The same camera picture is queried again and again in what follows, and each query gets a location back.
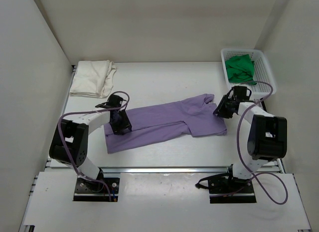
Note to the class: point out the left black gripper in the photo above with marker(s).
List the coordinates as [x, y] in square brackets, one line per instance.
[122, 122]

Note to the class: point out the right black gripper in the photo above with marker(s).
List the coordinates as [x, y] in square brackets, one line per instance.
[225, 107]

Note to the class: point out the purple t-shirt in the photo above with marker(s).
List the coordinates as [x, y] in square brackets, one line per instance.
[159, 123]

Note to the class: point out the cream white t-shirt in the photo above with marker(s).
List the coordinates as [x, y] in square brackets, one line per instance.
[93, 79]

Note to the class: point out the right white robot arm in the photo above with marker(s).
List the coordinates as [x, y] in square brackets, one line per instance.
[267, 139]

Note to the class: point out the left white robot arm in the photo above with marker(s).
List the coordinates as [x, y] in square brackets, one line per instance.
[69, 145]

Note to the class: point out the green t-shirt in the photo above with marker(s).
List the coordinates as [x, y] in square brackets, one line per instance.
[240, 69]

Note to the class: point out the white plastic basket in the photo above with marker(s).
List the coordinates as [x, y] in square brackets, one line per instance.
[262, 71]

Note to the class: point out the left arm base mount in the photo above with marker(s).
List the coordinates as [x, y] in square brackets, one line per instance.
[86, 191]

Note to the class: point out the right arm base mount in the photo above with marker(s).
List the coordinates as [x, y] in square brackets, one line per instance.
[224, 188]

